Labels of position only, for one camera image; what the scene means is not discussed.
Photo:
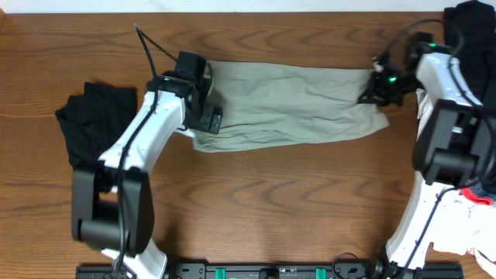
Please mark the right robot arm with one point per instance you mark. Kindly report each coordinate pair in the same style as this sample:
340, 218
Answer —
455, 142

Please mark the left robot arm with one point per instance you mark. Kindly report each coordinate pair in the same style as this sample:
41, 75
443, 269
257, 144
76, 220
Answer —
112, 204

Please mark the white crumpled garment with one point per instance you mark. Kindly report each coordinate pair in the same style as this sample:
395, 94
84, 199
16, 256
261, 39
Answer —
448, 218

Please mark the grey garment with red trim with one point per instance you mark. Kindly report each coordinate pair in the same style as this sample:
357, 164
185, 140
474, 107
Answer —
478, 195

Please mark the khaki green shorts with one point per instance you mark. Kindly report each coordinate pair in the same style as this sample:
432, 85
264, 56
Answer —
268, 105

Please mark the black folded polo shirt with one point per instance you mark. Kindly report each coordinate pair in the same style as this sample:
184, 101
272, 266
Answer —
93, 121

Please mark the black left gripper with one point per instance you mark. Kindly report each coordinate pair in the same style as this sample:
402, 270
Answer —
204, 122

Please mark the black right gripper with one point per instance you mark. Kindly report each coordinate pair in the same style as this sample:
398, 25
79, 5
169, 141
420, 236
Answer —
376, 87

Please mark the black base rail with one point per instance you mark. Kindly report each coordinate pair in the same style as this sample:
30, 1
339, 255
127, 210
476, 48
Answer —
347, 269

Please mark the black garment at right edge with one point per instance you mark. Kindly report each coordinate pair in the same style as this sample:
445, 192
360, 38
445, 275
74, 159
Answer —
476, 21

